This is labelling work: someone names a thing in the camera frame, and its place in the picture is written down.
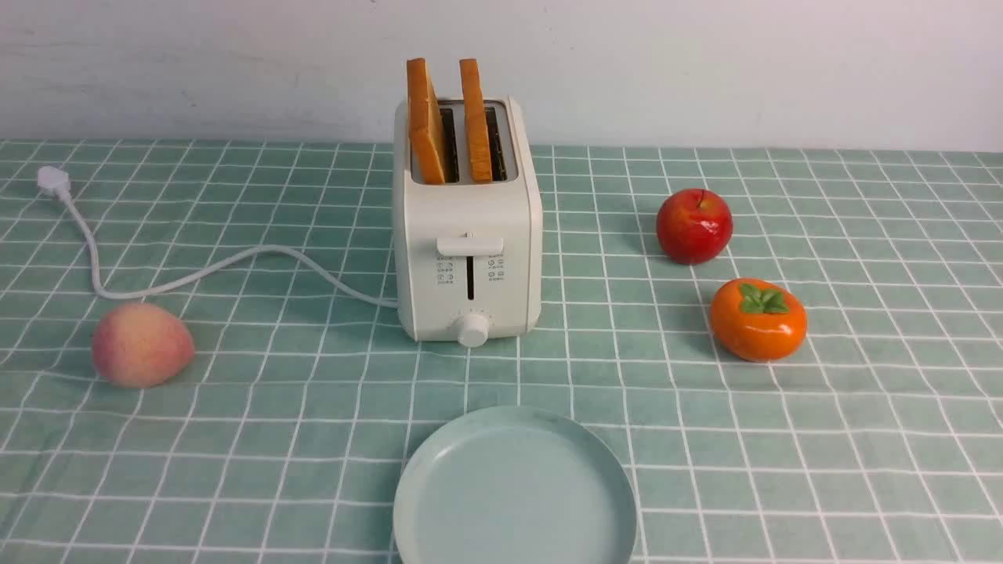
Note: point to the toast slice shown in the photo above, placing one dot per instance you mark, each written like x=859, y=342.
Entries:
x=425, y=123
x=476, y=130

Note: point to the white two-slot toaster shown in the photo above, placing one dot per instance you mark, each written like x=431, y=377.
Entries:
x=468, y=255

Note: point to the red apple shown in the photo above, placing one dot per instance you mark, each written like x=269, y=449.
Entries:
x=694, y=226

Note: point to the light green round plate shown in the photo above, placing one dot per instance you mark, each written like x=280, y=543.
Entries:
x=514, y=484

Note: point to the orange persimmon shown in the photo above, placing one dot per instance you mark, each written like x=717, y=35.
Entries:
x=757, y=320

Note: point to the pink peach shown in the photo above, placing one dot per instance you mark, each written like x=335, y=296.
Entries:
x=138, y=345

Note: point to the green checkered tablecloth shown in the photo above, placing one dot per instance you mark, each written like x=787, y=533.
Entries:
x=878, y=440

